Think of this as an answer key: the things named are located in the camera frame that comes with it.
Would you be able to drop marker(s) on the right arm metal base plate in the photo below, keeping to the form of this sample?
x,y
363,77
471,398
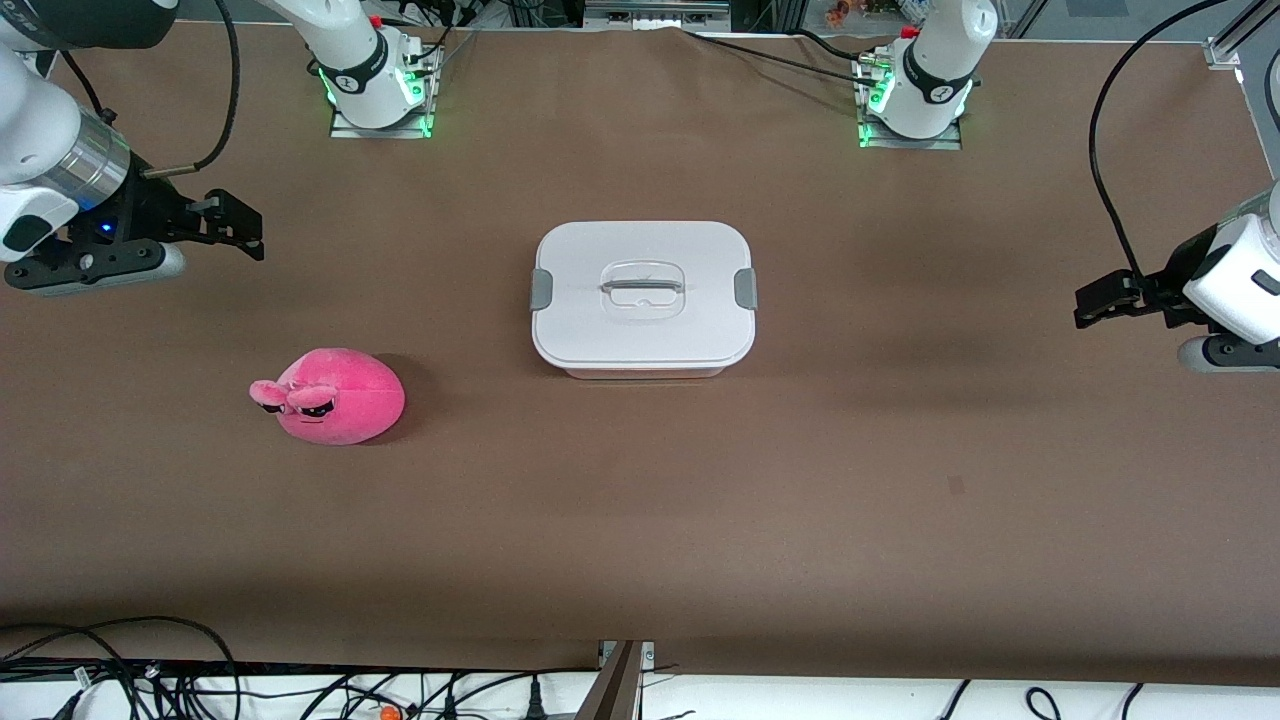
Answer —
x,y
400,131

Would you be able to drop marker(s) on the brown table cover sheet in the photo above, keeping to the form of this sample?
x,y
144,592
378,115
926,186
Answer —
x,y
700,500

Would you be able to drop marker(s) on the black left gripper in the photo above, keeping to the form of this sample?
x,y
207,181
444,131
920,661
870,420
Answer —
x,y
1168,283

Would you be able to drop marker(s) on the pink plush toy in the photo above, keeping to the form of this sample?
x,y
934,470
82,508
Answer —
x,y
350,395

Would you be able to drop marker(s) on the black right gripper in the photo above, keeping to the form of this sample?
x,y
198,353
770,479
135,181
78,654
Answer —
x,y
150,213

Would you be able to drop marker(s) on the white box lid grey latches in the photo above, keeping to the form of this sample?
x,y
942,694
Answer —
x,y
600,330

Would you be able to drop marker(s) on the aluminium table edge rail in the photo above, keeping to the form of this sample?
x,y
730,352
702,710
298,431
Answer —
x,y
1262,110

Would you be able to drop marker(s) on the small orange figure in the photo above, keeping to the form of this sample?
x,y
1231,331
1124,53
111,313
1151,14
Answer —
x,y
838,12

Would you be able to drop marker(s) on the aluminium frame profile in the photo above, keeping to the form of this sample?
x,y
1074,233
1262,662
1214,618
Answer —
x,y
1225,50

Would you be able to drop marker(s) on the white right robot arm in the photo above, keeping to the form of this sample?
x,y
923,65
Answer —
x,y
40,130

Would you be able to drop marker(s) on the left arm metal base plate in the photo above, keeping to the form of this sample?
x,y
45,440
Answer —
x,y
940,143

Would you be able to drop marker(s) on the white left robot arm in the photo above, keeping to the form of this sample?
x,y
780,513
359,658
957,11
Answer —
x,y
940,60

